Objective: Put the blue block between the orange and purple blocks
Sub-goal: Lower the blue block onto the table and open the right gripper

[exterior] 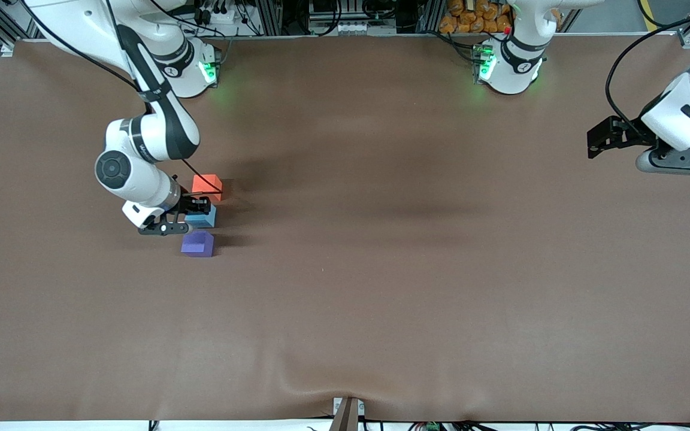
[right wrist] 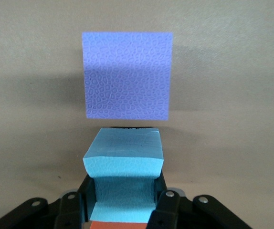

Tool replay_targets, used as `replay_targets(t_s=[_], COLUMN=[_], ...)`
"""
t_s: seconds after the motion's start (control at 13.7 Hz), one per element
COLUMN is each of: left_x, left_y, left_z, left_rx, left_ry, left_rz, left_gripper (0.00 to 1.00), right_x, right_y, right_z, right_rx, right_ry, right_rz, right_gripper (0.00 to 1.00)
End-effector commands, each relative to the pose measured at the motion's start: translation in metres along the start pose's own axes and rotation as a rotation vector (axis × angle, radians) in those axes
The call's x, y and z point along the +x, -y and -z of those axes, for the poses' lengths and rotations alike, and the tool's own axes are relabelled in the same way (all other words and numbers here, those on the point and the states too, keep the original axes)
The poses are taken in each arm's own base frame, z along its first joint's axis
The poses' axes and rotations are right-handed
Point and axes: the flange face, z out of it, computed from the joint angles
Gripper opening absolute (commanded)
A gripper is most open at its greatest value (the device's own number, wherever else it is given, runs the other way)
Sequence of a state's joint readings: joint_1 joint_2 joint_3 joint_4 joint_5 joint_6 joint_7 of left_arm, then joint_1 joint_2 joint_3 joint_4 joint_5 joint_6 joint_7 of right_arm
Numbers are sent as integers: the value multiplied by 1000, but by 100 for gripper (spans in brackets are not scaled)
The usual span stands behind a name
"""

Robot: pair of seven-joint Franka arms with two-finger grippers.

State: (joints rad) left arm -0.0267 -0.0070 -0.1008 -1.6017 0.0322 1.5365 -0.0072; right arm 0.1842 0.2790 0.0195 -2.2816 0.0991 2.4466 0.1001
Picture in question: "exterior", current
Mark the orange block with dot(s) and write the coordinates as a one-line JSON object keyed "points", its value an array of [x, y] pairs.
{"points": [[208, 182]]}

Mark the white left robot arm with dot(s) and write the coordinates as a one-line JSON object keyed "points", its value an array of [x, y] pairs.
{"points": [[510, 69]]}

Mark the purple block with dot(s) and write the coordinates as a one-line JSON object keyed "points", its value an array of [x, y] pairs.
{"points": [[196, 245]]}

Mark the white connector block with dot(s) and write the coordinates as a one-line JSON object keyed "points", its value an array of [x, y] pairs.
{"points": [[351, 27]]}

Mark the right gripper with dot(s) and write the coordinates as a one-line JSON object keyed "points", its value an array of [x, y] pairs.
{"points": [[187, 205]]}

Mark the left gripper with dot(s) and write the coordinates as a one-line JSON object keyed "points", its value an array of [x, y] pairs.
{"points": [[631, 134]]}

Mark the blue block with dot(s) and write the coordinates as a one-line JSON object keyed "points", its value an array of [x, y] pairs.
{"points": [[204, 220]]}

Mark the white power strip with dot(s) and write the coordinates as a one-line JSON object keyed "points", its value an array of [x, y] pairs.
{"points": [[216, 16]]}

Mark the orange packets pile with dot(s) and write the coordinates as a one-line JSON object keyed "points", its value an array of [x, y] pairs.
{"points": [[471, 18]]}

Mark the green terminal connector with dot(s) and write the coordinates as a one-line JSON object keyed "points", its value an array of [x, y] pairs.
{"points": [[432, 427]]}

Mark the brown table cloth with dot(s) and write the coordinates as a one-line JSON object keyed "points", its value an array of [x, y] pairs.
{"points": [[381, 311]]}

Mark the wooden table clamp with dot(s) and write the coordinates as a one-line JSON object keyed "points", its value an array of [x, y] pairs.
{"points": [[347, 414]]}

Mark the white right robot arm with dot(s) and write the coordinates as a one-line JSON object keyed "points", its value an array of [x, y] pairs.
{"points": [[141, 137]]}

